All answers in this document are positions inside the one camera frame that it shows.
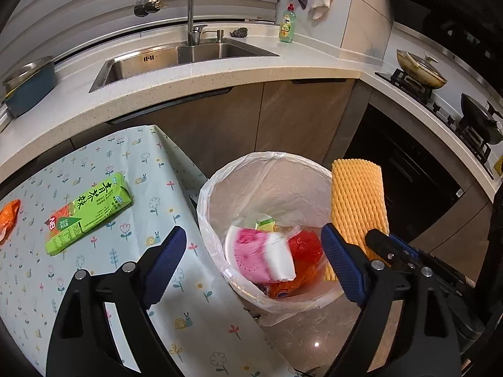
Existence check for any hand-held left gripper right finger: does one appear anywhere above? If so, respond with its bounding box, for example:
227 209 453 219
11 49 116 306
320 223 463 377

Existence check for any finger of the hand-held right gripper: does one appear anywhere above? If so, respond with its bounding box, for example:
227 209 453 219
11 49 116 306
389 235 445 280
365 228 404 270

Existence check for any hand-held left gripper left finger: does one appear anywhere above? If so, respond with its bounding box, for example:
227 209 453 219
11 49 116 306
46 226 188 377

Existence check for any printed orange plastic bag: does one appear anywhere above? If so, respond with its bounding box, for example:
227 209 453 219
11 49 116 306
267 261 328 300

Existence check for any red plastic bag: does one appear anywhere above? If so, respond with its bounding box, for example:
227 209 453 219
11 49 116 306
287 230 325 268

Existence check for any yellow foam net sleeve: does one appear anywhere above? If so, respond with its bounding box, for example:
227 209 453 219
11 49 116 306
325 158 390 284

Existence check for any pink white paper cup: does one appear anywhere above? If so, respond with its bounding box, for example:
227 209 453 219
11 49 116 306
225 226 296 284

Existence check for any bin with white bag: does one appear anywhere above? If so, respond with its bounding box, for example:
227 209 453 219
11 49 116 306
196 151 347 315

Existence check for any black built-in oven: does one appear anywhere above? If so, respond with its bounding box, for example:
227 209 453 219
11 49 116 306
342 102 473 245

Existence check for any yellow green wrapper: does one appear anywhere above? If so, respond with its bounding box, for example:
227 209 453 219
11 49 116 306
255 216 300 235

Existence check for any green carton box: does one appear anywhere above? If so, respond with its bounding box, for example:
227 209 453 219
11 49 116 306
44 172 135 256

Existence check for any floral light blue tablecloth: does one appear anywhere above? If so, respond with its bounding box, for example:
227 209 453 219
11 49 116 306
0 125 304 377

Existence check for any black gas stove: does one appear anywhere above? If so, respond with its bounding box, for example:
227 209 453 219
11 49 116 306
375 68 503 182

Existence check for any black wok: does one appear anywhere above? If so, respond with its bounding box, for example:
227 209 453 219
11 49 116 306
460 93 503 145

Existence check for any wooden base cabinet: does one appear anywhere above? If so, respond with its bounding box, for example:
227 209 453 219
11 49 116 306
106 79 371 182

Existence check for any plain orange plastic bag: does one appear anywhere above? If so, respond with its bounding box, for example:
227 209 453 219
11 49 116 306
0 199 21 245

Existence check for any beige lidded wok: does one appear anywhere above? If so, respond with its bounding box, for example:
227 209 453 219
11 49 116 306
395 49 449 89

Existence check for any stainless steel sink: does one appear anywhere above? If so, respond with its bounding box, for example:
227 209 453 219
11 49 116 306
88 40 281 94

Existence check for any blue plastic basin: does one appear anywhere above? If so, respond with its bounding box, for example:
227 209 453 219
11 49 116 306
3 63 58 118

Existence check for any steel bowl in basin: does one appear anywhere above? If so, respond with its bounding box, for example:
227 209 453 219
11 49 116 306
2 56 55 96

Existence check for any green dish soap bottle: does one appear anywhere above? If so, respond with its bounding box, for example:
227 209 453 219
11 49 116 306
278 3 296 44

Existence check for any chrome kitchen faucet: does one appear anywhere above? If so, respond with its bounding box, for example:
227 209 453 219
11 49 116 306
134 0 208 47

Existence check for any black range hood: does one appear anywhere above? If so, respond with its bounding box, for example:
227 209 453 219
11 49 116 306
385 0 503 60

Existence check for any grey window blind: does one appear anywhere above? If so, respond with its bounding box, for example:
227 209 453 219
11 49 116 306
0 0 288 64

